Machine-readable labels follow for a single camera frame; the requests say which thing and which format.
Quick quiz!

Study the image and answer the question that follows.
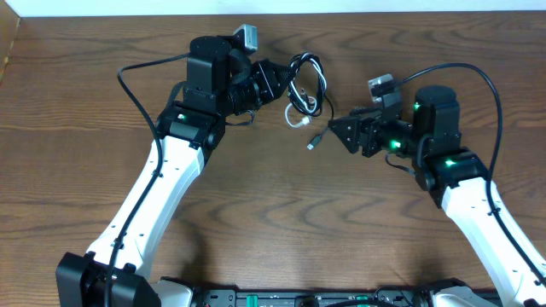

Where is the black usb cable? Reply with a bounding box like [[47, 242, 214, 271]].
[[287, 51, 335, 151]]

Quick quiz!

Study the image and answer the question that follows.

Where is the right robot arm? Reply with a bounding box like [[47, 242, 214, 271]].
[[328, 85, 545, 306]]

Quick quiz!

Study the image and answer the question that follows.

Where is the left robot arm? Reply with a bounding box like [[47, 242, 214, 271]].
[[55, 32, 295, 306]]

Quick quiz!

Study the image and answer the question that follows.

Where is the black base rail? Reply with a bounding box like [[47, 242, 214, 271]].
[[189, 288, 428, 307]]

